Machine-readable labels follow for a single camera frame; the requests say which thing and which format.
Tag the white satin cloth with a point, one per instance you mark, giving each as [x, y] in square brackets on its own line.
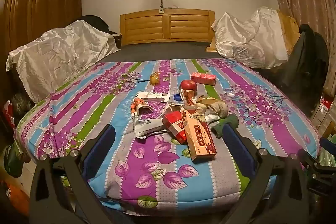
[57, 56]
[236, 35]

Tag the wooden headboard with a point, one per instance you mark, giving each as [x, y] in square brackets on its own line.
[147, 27]

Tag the brown wooden wardrobe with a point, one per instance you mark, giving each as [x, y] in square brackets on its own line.
[39, 3]

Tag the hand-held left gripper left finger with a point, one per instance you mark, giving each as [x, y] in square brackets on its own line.
[101, 145]

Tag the brown paper packet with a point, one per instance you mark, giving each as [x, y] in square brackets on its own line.
[204, 103]

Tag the black bag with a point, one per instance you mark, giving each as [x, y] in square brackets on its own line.
[97, 22]

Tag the red printed packet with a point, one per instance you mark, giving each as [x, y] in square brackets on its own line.
[187, 98]

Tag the white flat box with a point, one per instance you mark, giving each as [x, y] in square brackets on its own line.
[151, 96]

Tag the purple striped floral bedsheet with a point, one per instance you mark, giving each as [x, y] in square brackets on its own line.
[78, 108]

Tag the red and white tall box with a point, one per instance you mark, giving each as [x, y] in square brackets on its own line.
[327, 106]

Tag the red bag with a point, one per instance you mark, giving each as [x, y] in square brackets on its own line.
[9, 113]

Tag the grey bed sheet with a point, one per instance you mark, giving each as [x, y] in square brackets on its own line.
[162, 52]

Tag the long orange box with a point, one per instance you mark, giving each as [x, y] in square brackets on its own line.
[199, 140]

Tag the red apple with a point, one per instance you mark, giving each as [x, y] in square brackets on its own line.
[187, 85]

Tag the orange wrapper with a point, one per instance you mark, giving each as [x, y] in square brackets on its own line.
[139, 106]

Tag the white bottle cap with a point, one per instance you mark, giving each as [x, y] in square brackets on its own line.
[230, 94]

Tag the green cloth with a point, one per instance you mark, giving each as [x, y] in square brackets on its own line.
[228, 121]

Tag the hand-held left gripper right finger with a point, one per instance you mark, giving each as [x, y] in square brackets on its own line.
[239, 148]

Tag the tan cushion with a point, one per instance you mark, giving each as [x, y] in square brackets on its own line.
[288, 29]

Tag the golden candy wrapper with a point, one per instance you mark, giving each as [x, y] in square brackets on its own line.
[155, 79]

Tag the white plastic wrapper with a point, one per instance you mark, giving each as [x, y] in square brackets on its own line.
[147, 127]

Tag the dark jacket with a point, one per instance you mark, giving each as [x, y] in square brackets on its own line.
[307, 61]

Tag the beige crumpled wrapper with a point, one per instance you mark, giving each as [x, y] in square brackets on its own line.
[219, 108]

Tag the pink rectangular box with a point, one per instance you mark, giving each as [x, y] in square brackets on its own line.
[203, 78]

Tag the dark green bag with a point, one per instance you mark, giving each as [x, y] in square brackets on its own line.
[13, 161]

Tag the blue bottle cap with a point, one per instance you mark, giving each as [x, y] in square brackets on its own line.
[177, 97]

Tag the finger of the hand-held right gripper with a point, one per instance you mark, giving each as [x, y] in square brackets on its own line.
[325, 142]
[308, 158]

